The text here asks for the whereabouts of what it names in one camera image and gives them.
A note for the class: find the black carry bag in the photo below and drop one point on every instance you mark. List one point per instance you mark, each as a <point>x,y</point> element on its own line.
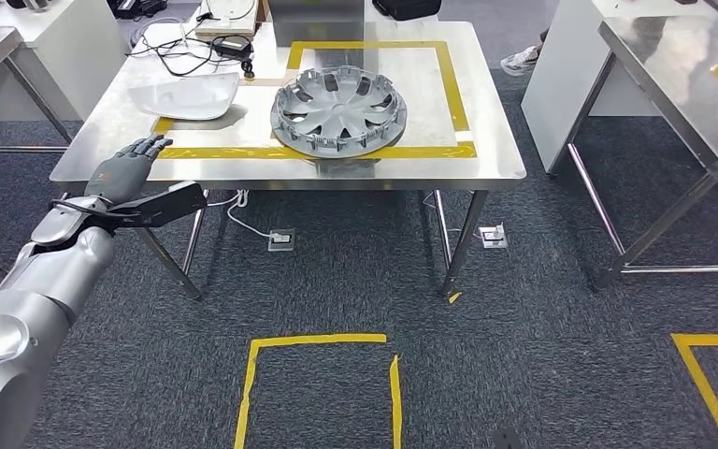
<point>405,7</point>

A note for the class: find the metal floor outlet box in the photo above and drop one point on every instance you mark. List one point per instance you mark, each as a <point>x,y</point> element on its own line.
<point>493,237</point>
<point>281,239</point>

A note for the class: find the stainless steel workbench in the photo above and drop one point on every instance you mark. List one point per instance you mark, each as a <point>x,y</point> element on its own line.
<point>489,124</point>

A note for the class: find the small yellow tape mark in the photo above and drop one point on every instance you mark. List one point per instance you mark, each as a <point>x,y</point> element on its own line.
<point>454,297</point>

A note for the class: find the person's foot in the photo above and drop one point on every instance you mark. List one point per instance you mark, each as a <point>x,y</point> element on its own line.
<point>520,61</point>

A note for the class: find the black charger bundle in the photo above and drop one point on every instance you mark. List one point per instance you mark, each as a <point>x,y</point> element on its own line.
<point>136,6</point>

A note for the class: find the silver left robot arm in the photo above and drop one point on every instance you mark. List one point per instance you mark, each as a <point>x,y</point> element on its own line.
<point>43,297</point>

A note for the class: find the white flat device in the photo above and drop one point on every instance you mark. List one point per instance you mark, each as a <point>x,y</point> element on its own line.
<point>226,18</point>

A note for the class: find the black power plug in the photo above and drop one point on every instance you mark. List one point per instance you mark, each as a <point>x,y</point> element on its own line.
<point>247,69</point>

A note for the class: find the black power adapter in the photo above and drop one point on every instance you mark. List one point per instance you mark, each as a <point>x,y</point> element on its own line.
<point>232,46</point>

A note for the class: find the white curved plastic part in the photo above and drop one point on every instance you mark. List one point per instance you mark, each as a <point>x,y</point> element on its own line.
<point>185,96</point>

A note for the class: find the stainless steel box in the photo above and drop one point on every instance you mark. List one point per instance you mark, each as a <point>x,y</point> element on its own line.
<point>315,21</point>

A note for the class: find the grey wheel hubcap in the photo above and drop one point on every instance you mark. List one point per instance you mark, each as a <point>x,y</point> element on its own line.
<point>337,111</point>

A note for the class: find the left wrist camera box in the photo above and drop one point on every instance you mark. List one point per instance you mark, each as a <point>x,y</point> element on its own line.
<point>170,203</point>

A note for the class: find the yellow floor tape square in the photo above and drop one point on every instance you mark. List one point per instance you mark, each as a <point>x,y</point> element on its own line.
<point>247,384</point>
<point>696,372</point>

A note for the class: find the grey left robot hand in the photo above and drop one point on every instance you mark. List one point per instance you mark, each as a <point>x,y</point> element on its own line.
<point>120,173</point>

